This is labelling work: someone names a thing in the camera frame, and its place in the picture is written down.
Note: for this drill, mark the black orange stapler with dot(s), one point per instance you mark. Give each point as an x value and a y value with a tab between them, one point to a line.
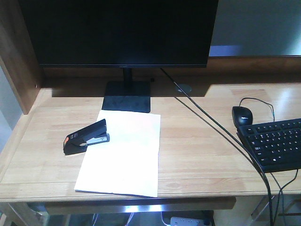
78	141

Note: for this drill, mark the white paper sheet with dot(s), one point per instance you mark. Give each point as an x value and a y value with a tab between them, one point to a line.
128	163

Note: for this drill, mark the wooden computer desk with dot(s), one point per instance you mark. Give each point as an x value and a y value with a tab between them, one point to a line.
196	163

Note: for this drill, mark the white power strip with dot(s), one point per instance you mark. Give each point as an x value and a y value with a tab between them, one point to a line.
177	221

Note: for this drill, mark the black monitor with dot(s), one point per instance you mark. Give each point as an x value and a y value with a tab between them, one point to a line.
123	34

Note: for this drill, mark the black keyboard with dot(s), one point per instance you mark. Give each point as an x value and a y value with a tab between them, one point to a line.
276	146

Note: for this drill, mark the black computer mouse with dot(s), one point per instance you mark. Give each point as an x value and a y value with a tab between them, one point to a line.
241	116

